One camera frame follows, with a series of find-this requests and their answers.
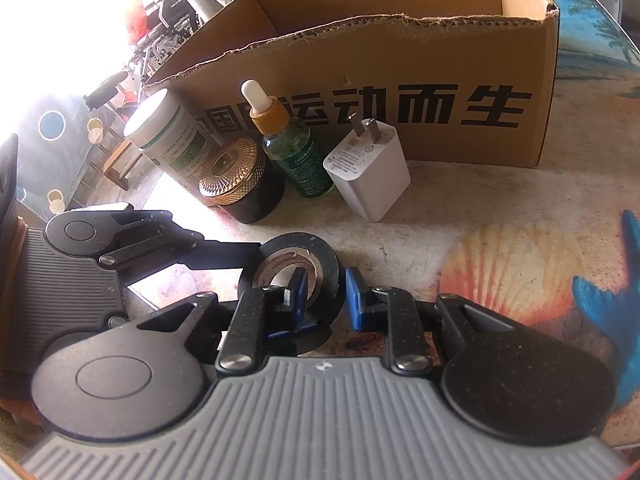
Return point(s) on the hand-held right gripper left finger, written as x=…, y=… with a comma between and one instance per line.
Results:
x=299, y=305

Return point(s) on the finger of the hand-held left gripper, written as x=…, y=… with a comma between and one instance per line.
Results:
x=220, y=252
x=300, y=342

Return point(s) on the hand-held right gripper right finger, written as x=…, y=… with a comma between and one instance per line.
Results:
x=354, y=300

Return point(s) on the black tape roll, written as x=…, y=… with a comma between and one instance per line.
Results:
x=320, y=255

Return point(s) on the black jar gold lid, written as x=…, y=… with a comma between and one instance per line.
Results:
x=250, y=205

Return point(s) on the green dropper bottle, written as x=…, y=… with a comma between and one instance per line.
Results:
x=295, y=160

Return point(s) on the white charger plug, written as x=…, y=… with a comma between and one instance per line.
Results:
x=370, y=180

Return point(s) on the white green label bottle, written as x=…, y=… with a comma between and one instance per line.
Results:
x=170, y=135

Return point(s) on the large cardboard box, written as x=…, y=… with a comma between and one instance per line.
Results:
x=450, y=150

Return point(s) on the grey rug with circles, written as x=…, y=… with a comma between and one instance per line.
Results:
x=50, y=160

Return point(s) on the wooden stool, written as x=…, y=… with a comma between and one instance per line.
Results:
x=120, y=160

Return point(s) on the black padded seat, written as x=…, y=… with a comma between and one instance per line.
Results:
x=107, y=87

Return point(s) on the orange bag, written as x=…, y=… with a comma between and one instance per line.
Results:
x=137, y=22

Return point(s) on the wheelchair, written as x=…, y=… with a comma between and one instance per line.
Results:
x=170, y=10

